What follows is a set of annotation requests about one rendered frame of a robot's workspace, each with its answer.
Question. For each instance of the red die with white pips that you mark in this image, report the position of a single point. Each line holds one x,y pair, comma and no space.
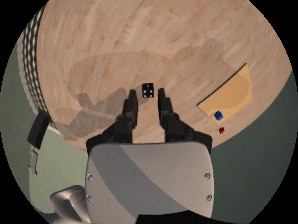
221,130

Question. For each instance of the orange flat mat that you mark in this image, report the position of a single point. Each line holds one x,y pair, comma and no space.
230,97

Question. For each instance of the blue die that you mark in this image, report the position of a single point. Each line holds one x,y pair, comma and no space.
218,115

